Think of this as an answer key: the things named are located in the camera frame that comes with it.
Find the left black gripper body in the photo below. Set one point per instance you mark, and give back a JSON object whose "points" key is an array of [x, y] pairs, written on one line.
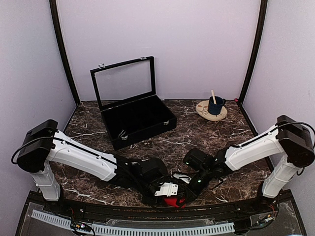
{"points": [[142, 185]]}

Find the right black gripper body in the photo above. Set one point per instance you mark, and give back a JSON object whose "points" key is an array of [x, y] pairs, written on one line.
{"points": [[194, 192]]}

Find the red and beige sock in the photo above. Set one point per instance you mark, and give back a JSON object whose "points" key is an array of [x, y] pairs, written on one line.
{"points": [[178, 202]]}

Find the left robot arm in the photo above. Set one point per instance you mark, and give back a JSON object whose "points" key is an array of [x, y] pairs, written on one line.
{"points": [[46, 143]]}

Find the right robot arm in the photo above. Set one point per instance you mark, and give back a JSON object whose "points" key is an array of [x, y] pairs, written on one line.
{"points": [[294, 140]]}

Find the dark blue mug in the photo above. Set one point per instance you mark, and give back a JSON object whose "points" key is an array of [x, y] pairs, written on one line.
{"points": [[215, 108]]}

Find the wooden stick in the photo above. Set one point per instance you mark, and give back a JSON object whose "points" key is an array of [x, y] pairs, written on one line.
{"points": [[213, 97]]}

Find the small green circuit board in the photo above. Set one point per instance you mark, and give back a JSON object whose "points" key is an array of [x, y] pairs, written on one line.
{"points": [[80, 227]]}

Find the black display case box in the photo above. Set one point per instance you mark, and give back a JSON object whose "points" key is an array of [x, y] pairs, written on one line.
{"points": [[127, 99]]}

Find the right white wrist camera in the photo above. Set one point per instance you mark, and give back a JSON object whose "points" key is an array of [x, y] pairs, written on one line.
{"points": [[184, 178]]}

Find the black front rail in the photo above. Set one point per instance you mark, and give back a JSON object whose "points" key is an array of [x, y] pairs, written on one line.
{"points": [[97, 212]]}

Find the white slotted cable duct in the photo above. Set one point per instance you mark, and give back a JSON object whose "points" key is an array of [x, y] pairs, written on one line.
{"points": [[132, 229]]}

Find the right black frame post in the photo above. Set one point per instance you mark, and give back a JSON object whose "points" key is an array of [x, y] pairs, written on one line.
{"points": [[255, 49]]}

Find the black frame post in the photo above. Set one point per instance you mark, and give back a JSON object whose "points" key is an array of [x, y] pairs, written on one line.
{"points": [[255, 49], [62, 51]]}

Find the left black frame post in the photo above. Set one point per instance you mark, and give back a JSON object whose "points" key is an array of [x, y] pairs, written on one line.
{"points": [[62, 51]]}

